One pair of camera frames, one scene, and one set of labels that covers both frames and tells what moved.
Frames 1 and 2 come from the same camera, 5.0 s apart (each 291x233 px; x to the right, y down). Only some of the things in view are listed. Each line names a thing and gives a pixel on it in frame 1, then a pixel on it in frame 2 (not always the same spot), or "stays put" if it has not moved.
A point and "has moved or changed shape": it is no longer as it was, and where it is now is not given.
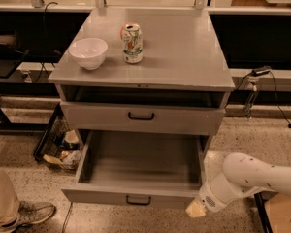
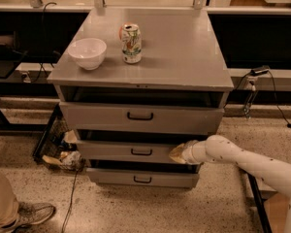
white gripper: [208, 197] → [193, 152]
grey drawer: [156, 168] has moved or changed shape
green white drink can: [132, 43] stays put
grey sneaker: [31, 213] stays put
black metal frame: [263, 213] stays put
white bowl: [90, 52] stays put
